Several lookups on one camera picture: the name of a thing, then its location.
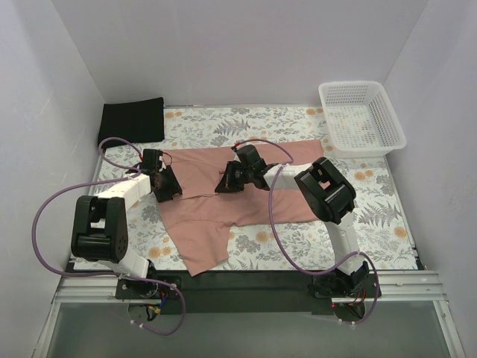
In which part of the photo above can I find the aluminium frame rail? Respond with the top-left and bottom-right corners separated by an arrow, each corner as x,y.
34,270 -> 464,357

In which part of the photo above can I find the folded black t shirt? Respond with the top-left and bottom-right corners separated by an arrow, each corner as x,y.
97,97 -> 165,143

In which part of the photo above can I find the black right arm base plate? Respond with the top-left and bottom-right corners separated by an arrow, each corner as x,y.
307,274 -> 382,299

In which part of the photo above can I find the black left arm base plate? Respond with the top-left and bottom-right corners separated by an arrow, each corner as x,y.
115,278 -> 179,300

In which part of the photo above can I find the pink t shirt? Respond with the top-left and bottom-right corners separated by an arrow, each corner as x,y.
158,147 -> 316,276

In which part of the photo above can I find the white plastic basket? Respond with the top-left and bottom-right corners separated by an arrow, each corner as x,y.
318,81 -> 407,158

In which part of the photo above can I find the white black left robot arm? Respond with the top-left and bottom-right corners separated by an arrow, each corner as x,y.
71,149 -> 183,298

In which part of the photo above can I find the floral patterned table mat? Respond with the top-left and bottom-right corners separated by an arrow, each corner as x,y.
73,106 -> 417,272

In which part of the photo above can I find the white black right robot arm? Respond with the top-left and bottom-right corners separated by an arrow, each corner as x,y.
215,142 -> 369,297

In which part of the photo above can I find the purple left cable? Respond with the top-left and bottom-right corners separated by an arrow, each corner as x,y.
31,136 -> 187,336

